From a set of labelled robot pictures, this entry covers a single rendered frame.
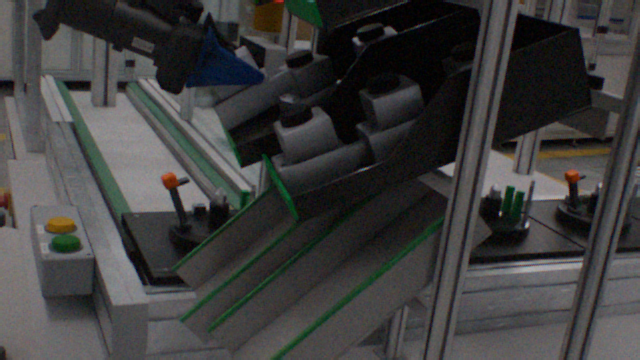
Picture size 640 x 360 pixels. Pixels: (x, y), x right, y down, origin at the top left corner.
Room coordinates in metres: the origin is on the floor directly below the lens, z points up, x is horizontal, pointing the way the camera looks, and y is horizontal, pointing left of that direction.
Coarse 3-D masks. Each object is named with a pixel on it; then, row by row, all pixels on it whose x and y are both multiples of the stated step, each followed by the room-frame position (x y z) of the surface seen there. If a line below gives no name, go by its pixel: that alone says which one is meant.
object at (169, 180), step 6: (168, 174) 1.04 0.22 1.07; (174, 174) 1.03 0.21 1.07; (162, 180) 1.03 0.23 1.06; (168, 180) 1.03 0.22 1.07; (174, 180) 1.03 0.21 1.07; (180, 180) 1.04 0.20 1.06; (186, 180) 1.04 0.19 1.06; (168, 186) 1.03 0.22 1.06; (174, 186) 1.03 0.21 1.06; (174, 192) 1.03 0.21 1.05; (174, 198) 1.03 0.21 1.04; (180, 198) 1.04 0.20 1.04; (174, 204) 1.03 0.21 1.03; (180, 204) 1.04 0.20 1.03; (180, 210) 1.04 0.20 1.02; (180, 216) 1.04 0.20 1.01; (186, 216) 1.04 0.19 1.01; (180, 222) 1.04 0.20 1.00
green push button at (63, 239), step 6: (60, 234) 1.00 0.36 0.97; (66, 234) 1.00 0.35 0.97; (54, 240) 0.98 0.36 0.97; (60, 240) 0.98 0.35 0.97; (66, 240) 0.99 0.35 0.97; (72, 240) 0.99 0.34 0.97; (78, 240) 0.99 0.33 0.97; (54, 246) 0.97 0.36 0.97; (60, 246) 0.97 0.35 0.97; (66, 246) 0.97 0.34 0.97; (72, 246) 0.97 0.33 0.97; (78, 246) 0.98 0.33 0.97
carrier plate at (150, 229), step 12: (132, 216) 1.11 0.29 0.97; (144, 216) 1.12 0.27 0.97; (156, 216) 1.13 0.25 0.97; (168, 216) 1.13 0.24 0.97; (132, 228) 1.07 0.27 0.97; (144, 228) 1.07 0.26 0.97; (156, 228) 1.08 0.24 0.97; (168, 228) 1.08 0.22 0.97; (132, 240) 1.04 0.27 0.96; (144, 240) 1.03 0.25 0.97; (156, 240) 1.03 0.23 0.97; (168, 240) 1.04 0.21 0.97; (144, 252) 0.98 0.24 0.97; (156, 252) 0.99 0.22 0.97; (168, 252) 1.00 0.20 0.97; (180, 252) 1.00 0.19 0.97; (144, 264) 0.96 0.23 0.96; (156, 264) 0.95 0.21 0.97; (168, 264) 0.96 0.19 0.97; (156, 276) 0.91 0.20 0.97; (168, 276) 0.92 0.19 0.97
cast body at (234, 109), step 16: (224, 48) 0.78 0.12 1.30; (240, 48) 0.79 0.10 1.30; (272, 80) 0.78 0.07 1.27; (288, 80) 0.78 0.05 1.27; (224, 96) 0.75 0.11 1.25; (240, 96) 0.76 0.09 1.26; (256, 96) 0.76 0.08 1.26; (272, 96) 0.76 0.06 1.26; (224, 112) 0.76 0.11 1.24; (240, 112) 0.76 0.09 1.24; (256, 112) 0.76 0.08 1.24
